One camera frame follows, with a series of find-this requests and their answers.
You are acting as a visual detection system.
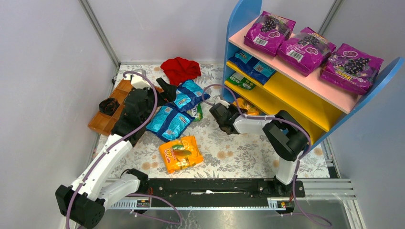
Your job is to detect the blue yellow pink shelf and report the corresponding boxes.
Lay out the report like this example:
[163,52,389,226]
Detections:
[223,0,404,145]

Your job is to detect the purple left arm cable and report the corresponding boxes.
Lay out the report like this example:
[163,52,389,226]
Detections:
[65,71,183,229]

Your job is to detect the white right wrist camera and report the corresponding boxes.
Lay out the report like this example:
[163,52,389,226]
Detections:
[214,96,230,108]

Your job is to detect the purple grape candy bag right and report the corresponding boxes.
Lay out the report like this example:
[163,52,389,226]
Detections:
[320,43,384,95]

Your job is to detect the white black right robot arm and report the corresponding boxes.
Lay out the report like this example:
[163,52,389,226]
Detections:
[209,103,311,185]

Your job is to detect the orange wooden divided tray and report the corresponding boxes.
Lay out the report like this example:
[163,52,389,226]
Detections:
[88,80,153,136]

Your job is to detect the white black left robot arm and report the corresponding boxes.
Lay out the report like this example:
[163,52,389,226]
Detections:
[55,78,177,229]

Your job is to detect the red cloth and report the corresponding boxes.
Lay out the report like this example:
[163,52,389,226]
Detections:
[160,57,201,86]

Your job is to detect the blue candy bag on shelf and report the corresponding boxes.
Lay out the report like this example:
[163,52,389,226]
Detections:
[228,50,276,85]

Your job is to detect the green white Fox's candy bag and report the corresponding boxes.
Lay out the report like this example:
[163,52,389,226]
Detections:
[187,104,203,122]

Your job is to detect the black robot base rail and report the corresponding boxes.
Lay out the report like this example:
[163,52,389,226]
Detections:
[126,169,306,209]

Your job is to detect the orange mango candy bag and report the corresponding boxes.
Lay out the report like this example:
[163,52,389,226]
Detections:
[159,136,204,173]
[233,97,261,115]

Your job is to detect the purple grape candy bag middle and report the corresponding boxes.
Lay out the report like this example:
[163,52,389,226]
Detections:
[277,27,336,76]

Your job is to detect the black round object on tray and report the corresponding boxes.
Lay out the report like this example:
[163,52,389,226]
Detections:
[99,98,119,116]

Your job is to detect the purple grape candy bag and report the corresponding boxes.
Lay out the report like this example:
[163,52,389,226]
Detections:
[277,27,336,76]
[244,11,296,57]
[320,43,384,95]

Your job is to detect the purple grape candy bag left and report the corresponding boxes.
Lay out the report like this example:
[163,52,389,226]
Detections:
[244,11,296,57]

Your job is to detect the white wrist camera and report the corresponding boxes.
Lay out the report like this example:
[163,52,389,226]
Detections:
[214,96,230,108]
[130,69,150,89]

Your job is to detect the blue candy bag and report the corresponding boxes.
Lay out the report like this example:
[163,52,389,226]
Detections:
[174,80,210,112]
[228,50,276,85]
[146,103,194,142]

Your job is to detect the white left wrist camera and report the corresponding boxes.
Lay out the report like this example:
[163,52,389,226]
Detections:
[130,69,150,89]

